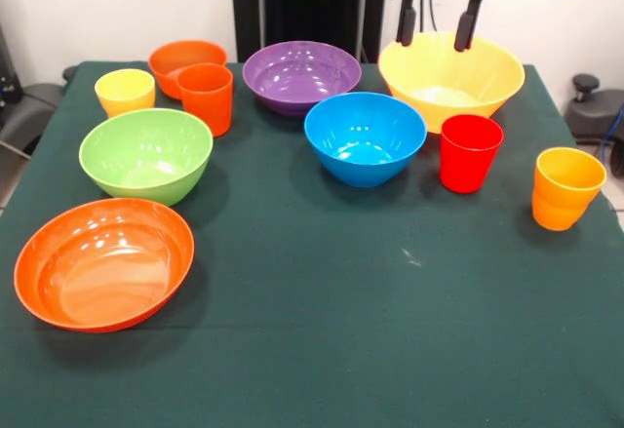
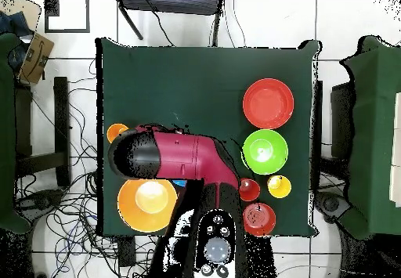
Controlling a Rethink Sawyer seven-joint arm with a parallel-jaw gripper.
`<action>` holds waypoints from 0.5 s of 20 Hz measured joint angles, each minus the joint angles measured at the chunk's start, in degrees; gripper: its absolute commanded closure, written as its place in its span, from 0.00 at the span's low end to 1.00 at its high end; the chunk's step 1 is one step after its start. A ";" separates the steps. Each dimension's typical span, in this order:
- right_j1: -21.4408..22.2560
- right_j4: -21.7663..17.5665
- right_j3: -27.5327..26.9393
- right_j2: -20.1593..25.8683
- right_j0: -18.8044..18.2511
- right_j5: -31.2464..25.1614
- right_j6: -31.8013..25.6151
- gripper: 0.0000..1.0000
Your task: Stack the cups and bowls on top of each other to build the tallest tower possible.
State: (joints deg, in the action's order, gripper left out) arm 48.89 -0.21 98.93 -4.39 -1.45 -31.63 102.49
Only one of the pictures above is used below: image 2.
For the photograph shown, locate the large red-orange bowl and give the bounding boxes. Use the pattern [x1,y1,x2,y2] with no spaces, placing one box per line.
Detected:
[242,78,295,130]

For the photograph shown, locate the orange cup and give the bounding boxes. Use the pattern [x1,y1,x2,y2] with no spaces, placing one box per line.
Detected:
[106,123,130,144]

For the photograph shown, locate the dark green tablecloth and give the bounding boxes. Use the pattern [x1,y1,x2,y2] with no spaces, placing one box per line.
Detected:
[95,37,322,238]

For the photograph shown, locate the large orange bowl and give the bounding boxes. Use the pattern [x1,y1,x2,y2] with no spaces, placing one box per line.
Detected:
[117,179,179,233]

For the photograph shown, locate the black stand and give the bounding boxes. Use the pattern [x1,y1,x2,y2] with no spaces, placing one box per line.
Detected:
[15,76,72,187]
[311,80,323,179]

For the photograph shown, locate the small red cup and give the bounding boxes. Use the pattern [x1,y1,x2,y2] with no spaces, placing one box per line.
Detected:
[238,178,262,203]

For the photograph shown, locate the green bowl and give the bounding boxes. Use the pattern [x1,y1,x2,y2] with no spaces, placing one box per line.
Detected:
[241,128,289,176]

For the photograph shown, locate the black power strip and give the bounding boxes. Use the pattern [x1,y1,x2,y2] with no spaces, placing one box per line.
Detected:
[117,236,136,268]

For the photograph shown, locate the black folding chair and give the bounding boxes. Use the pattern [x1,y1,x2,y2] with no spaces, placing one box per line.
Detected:
[114,0,225,48]

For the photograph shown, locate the cardboard box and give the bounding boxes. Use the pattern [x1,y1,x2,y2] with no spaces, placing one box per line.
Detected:
[18,32,55,85]

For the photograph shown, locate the green cloth side table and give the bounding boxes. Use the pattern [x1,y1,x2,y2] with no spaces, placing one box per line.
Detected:
[0,32,32,235]
[339,35,401,240]

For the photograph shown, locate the yellow cup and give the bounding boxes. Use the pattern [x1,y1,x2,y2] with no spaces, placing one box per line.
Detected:
[266,175,292,200]

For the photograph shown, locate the wide red cup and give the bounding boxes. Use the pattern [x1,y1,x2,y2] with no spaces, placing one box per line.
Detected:
[242,202,277,237]

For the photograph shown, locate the blue cloth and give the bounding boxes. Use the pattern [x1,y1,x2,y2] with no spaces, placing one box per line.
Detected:
[0,10,34,38]

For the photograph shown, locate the tangle of black cables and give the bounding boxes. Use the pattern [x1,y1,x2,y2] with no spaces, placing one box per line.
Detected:
[15,58,164,278]

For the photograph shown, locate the black square frame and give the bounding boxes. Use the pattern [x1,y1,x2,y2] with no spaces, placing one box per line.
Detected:
[44,0,91,34]

